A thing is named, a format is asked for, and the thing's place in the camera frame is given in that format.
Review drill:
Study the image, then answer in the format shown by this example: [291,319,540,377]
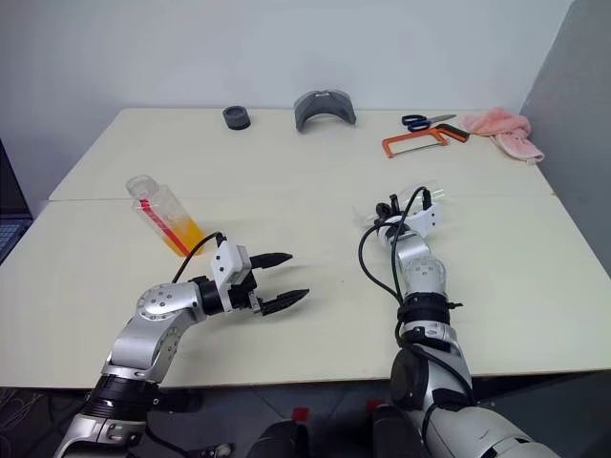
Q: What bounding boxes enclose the dark laptop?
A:
[0,137,35,266]

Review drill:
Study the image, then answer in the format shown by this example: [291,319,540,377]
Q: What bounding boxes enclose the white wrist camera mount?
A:
[209,241,252,288]
[381,201,446,236]

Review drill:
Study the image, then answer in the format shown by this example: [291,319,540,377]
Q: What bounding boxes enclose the red straw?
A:
[137,199,190,255]

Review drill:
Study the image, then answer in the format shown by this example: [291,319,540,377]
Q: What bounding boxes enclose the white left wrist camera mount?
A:
[209,241,252,288]

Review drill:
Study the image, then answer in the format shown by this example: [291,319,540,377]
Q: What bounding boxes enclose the pink cloth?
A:
[460,106,547,166]

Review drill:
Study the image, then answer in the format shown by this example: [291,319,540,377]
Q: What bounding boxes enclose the orange hacksaw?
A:
[381,122,472,160]

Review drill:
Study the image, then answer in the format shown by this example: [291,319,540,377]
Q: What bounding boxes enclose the blue handled scissors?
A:
[401,113,458,134]

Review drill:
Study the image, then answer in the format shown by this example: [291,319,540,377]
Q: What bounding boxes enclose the bottle with orange liquid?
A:
[125,174,208,260]

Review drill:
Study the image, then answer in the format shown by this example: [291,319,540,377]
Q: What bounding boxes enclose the small black floor device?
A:
[189,442,236,458]

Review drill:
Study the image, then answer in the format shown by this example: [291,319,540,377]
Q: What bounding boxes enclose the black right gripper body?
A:
[373,201,400,226]

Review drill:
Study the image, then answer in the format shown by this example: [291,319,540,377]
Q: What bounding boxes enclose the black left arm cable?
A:
[171,231,227,284]

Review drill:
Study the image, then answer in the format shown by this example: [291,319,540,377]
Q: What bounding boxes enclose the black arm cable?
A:
[171,231,227,284]
[358,185,475,407]

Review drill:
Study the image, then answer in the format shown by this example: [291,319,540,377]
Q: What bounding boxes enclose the grey curved visor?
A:
[293,89,359,136]

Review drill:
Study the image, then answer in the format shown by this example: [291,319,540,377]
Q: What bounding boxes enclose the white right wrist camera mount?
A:
[381,201,446,236]

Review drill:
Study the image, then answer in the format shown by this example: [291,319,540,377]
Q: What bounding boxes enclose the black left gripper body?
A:
[223,270,266,317]

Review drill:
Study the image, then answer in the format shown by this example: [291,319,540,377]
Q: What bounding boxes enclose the white floor cables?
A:
[0,386,50,433]

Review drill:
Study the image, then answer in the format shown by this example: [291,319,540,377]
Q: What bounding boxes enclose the grey partition panel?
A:
[517,0,611,283]

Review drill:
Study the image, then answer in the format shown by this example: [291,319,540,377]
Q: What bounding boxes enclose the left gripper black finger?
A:
[248,252,294,275]
[259,288,311,319]

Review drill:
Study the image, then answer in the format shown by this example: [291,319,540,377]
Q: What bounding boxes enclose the clear plastic wine glass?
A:
[351,182,452,233]

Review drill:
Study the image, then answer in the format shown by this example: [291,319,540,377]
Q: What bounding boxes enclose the black round container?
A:
[221,105,252,133]

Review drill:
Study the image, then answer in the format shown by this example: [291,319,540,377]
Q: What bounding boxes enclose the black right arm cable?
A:
[358,185,475,407]

